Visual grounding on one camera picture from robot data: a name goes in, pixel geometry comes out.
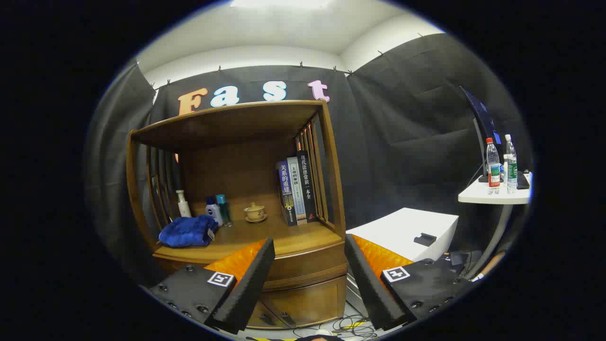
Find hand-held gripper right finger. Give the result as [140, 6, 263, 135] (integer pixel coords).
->
[344, 233, 474, 331]

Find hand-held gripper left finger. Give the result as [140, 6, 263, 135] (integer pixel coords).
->
[149, 238, 276, 335]

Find brown wooden drawer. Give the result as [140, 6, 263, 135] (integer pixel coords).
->
[163, 242, 348, 292]

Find wooden countertop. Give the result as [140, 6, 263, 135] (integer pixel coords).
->
[154, 215, 345, 263]

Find white drawer cabinet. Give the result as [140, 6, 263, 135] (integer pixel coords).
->
[346, 207, 460, 313]

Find brown wooden cabinet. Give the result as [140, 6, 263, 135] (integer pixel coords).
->
[125, 99, 348, 330]

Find beige lidded teacup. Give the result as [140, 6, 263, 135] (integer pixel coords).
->
[244, 202, 268, 224]

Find blue folded towel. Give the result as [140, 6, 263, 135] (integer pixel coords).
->
[159, 215, 219, 248]

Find white bottle with blue cap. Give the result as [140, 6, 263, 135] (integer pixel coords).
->
[205, 197, 224, 227]

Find teal slim bottle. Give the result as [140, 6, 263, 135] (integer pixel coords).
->
[216, 194, 232, 227]

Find white pump bottle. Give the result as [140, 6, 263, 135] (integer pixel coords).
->
[176, 189, 192, 218]

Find grey spine book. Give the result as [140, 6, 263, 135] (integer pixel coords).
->
[287, 156, 308, 223]

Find black spine book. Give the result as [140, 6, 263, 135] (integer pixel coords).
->
[296, 151, 319, 222]

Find white side desk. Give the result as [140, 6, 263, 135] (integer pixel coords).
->
[458, 170, 534, 280]

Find black backdrop cloth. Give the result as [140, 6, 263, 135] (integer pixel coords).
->
[85, 33, 533, 285]

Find red label water bottle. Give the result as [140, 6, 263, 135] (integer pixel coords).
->
[486, 137, 501, 195]

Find green label water bottle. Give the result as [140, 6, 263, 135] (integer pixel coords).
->
[504, 134, 518, 194]

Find black computer monitor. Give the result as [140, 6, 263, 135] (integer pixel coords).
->
[458, 85, 505, 183]

